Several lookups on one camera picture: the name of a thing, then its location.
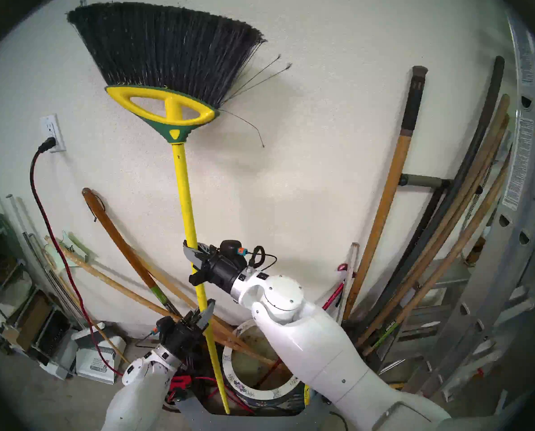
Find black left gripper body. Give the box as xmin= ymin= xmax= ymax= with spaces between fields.
xmin=158 ymin=320 xmax=206 ymax=360

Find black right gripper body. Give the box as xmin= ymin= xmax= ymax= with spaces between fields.
xmin=199 ymin=252 xmax=249 ymax=295

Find yellow broom with black bristles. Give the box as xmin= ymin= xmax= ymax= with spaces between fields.
xmin=67 ymin=2 xmax=293 ymax=415

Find white floral ceramic pot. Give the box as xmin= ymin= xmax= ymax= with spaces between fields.
xmin=222 ymin=320 xmax=313 ymax=408

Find light wooden stick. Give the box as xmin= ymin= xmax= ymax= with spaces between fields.
xmin=44 ymin=236 xmax=290 ymax=372
xmin=133 ymin=254 xmax=250 ymax=347

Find thin wooden dowel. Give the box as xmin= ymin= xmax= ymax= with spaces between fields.
xmin=41 ymin=248 xmax=131 ymax=365

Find white dustpan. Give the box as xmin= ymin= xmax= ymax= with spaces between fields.
xmin=72 ymin=322 xmax=127 ymax=385

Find pale green plastic blade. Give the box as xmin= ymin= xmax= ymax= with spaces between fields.
xmin=52 ymin=230 xmax=90 ymax=273

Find grey metal storage shelf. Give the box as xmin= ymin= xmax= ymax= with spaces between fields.
xmin=0 ymin=190 xmax=77 ymax=379

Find white flat wooden stick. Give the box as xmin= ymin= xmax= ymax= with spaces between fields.
xmin=337 ymin=242 xmax=360 ymax=323

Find grey metal rods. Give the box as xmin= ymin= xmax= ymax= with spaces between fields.
xmin=23 ymin=230 xmax=86 ymax=327

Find brown cardboard box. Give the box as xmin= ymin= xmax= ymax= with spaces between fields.
xmin=3 ymin=293 xmax=53 ymax=350

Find grey step ladder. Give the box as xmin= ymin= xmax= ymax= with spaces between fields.
xmin=375 ymin=255 xmax=488 ymax=377

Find aluminium extension ladder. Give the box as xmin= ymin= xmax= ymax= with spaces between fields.
xmin=398 ymin=8 xmax=535 ymax=404

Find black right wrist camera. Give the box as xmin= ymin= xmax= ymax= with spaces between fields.
xmin=219 ymin=239 xmax=250 ymax=260

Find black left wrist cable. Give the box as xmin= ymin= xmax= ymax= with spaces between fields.
xmin=135 ymin=331 xmax=160 ymax=350

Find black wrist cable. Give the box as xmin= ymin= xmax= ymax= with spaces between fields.
xmin=135 ymin=331 xmax=160 ymax=350
xmin=247 ymin=245 xmax=277 ymax=271

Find black red cord reel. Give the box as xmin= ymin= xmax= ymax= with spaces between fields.
xmin=162 ymin=345 xmax=254 ymax=413

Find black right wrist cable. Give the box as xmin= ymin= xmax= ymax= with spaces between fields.
xmin=247 ymin=245 xmax=277 ymax=271

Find dark brown wooden handle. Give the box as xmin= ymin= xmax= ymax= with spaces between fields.
xmin=82 ymin=188 xmax=183 ymax=318

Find black red power cord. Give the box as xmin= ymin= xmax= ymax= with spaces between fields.
xmin=30 ymin=137 xmax=124 ymax=377

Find white wall outlet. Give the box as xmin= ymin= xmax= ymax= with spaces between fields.
xmin=40 ymin=114 xmax=67 ymax=153

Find orange handle with black grip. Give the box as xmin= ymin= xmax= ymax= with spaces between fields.
xmin=343 ymin=66 xmax=429 ymax=321

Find olive grip tool handle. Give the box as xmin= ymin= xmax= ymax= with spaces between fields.
xmin=399 ymin=173 xmax=452 ymax=189

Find bundle of long tool handles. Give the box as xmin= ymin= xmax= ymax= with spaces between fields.
xmin=355 ymin=56 xmax=505 ymax=327

